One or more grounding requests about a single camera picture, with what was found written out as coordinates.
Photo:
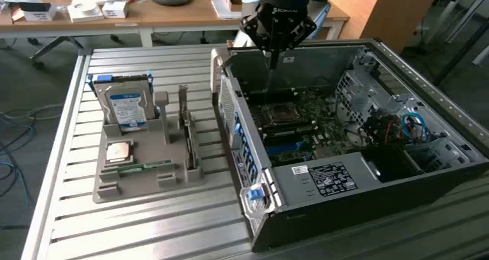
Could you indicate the black plastic fan shroud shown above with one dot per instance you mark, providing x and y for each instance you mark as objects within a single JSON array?
[{"x": 389, "y": 162}]

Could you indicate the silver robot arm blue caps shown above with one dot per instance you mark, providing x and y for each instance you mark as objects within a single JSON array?
[{"x": 321, "y": 16}]

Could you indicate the white case sticker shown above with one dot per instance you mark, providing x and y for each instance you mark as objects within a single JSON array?
[{"x": 288, "y": 59}]

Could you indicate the CPU socket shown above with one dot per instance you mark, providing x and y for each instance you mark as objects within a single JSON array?
[{"x": 283, "y": 114}]

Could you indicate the white tape roll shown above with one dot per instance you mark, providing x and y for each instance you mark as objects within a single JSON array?
[{"x": 84, "y": 7}]

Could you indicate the white box with black lid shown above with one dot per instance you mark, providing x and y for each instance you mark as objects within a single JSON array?
[{"x": 38, "y": 15}]

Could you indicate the flat white box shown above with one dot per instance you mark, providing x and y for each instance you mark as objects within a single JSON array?
[{"x": 88, "y": 18}]

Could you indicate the hard disk in blue carrier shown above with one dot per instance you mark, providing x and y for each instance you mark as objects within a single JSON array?
[{"x": 124, "y": 105}]

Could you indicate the CPU chip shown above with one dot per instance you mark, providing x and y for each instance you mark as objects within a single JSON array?
[{"x": 118, "y": 151}]

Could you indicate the black graphics card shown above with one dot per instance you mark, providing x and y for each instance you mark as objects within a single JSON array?
[{"x": 190, "y": 145}]

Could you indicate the green RAM stick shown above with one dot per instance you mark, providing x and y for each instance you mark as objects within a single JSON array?
[{"x": 146, "y": 166}]

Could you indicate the blue expansion slot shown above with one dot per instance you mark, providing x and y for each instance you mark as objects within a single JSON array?
[{"x": 284, "y": 149}]

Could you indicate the green motherboard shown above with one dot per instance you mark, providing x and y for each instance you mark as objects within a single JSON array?
[{"x": 328, "y": 122}]

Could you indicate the black RAM slot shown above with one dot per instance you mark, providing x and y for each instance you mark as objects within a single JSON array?
[
  {"x": 292, "y": 133},
  {"x": 291, "y": 126}
]

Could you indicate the black open PC case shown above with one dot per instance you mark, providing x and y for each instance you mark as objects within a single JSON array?
[{"x": 344, "y": 214}]

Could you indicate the white paper booklet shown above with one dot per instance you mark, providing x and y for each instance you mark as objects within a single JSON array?
[{"x": 226, "y": 9}]

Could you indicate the grey power supply unit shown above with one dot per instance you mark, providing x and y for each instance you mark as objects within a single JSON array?
[{"x": 332, "y": 177}]

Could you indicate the wooden cabinet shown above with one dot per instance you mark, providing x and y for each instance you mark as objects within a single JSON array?
[{"x": 381, "y": 13}]

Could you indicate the metal disk bay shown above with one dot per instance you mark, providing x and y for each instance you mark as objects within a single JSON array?
[{"x": 439, "y": 154}]

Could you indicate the white labelled box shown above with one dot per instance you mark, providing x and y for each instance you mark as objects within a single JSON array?
[{"x": 115, "y": 11}]

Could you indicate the wooden desk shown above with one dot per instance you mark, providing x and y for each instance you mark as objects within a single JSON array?
[{"x": 172, "y": 16}]

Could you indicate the blue case latch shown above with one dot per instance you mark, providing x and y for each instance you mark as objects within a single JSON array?
[{"x": 255, "y": 194}]

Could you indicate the grey parts rack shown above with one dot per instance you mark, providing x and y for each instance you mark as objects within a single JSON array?
[{"x": 152, "y": 145}]

